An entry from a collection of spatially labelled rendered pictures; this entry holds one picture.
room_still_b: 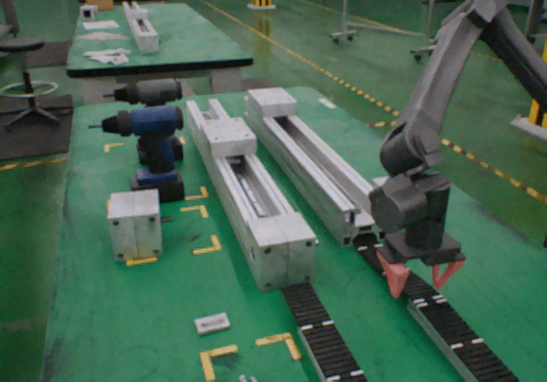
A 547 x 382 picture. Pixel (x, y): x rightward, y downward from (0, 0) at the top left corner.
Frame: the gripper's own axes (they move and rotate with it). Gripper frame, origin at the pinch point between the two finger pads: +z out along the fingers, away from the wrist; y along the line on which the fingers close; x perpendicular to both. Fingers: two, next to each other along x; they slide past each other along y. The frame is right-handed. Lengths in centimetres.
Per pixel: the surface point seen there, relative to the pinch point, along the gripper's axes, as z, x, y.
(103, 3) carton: -3, -407, 51
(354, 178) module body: -5.5, -31.3, -2.9
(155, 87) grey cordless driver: -18, -72, 35
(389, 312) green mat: 3.1, 0.9, 5.1
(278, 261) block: -2.8, -9.9, 20.6
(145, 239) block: -1.0, -26.3, 41.9
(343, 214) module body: -4.4, -19.0, 5.0
